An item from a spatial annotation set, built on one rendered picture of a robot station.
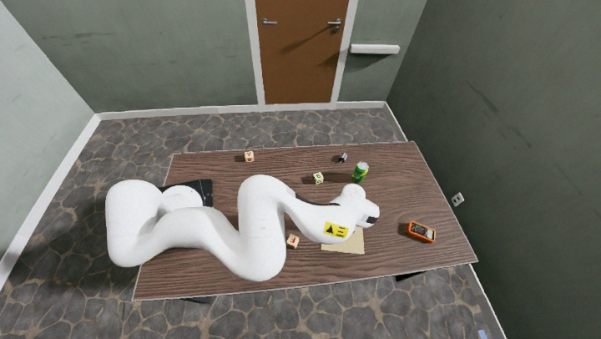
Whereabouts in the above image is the beige mat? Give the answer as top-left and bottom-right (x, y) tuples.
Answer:
(321, 226), (364, 255)

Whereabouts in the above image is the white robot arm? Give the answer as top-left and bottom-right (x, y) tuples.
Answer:
(105, 175), (379, 281)

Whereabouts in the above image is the green drink can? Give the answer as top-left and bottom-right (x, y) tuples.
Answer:
(352, 162), (368, 183)

